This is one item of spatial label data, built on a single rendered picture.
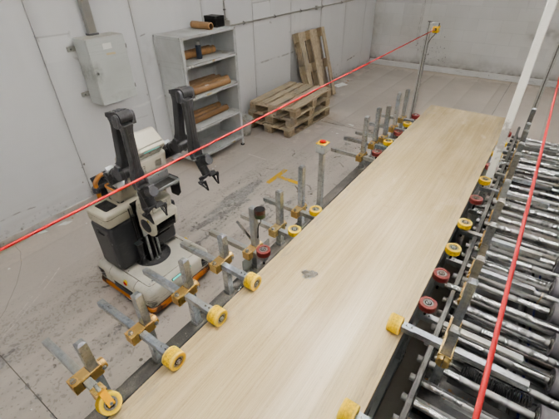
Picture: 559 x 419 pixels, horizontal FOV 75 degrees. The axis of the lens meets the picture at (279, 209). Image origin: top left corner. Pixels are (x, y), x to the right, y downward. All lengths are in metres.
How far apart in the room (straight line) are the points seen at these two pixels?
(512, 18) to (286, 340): 8.39
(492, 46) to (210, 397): 8.75
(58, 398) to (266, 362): 1.65
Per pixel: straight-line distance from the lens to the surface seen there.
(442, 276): 2.03
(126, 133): 2.03
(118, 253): 2.92
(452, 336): 1.55
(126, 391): 1.88
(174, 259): 3.02
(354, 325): 1.71
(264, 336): 1.65
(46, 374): 3.05
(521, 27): 9.26
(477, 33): 9.36
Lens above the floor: 2.24
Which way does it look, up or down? 35 degrees down
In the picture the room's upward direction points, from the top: 1 degrees counter-clockwise
